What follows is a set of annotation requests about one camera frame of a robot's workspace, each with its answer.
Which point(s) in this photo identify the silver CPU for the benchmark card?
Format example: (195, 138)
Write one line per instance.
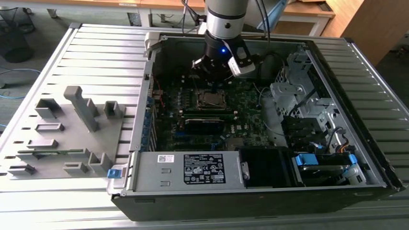
(211, 97)

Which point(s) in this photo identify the CPU socket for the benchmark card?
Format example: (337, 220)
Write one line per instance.
(198, 107)

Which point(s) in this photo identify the metal drive cage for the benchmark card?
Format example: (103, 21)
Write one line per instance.
(284, 89)

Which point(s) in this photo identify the black graphics card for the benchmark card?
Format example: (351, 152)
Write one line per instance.
(204, 127)

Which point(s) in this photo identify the green motherboard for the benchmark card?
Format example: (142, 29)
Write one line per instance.
(252, 119)

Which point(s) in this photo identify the pale blue teach pendant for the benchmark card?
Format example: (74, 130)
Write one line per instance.
(275, 13)

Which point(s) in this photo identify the brown chipset heatsink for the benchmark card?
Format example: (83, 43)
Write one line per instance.
(235, 143)

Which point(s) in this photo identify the wooden desk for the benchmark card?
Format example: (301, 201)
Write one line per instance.
(307, 10)

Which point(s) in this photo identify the black plastic drive bay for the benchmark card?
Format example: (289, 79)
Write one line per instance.
(300, 129)

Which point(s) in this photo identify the grey power supply unit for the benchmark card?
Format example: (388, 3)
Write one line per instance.
(172, 172)

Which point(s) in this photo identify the hard disk in blue carrier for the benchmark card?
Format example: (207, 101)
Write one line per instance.
(307, 160)

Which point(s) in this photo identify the grey parts rack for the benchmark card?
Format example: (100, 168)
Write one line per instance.
(74, 134)

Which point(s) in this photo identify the blue case latch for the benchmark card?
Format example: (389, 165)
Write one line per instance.
(115, 173)

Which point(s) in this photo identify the wooden cabinet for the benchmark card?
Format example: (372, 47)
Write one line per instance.
(377, 24)

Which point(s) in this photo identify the black PC case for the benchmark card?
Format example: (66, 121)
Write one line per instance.
(224, 206)

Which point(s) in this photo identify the black waste bin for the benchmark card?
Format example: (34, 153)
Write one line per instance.
(18, 48)

